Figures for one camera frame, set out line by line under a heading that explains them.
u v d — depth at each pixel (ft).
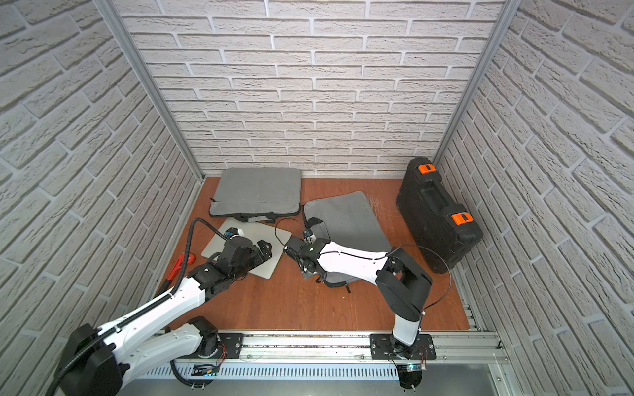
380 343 2.45
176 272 2.93
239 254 2.05
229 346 2.42
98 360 1.27
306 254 2.01
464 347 2.50
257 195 3.62
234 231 2.44
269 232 3.29
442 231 2.56
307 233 2.56
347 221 3.21
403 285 1.49
